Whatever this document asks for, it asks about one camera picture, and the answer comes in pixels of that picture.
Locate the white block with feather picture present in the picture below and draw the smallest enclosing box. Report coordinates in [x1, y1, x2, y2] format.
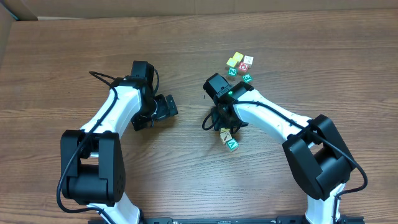
[220, 128, 233, 144]

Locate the yellow block rear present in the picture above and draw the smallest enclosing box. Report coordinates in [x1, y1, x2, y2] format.
[233, 52, 244, 63]

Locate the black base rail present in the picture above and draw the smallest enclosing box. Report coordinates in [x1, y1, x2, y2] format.
[88, 215, 366, 224]

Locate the green E block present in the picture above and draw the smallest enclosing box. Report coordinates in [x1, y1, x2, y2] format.
[242, 74, 252, 83]

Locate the red letter block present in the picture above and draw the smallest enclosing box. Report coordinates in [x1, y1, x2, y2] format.
[237, 62, 249, 74]

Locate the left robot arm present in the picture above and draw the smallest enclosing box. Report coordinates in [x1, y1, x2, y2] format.
[56, 61, 178, 223]

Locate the yellow block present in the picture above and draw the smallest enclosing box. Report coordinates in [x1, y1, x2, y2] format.
[233, 52, 244, 63]
[226, 58, 239, 68]

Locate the white block with letters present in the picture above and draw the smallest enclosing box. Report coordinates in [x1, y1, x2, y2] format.
[243, 55, 254, 68]

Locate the green Z block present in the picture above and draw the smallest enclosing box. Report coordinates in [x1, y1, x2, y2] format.
[228, 67, 238, 77]

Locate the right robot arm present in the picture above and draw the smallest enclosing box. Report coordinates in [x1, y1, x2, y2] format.
[203, 73, 356, 223]

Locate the yellow block front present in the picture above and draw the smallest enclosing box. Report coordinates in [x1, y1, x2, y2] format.
[226, 58, 239, 68]

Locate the green A block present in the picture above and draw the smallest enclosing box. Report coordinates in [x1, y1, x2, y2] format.
[226, 139, 239, 152]

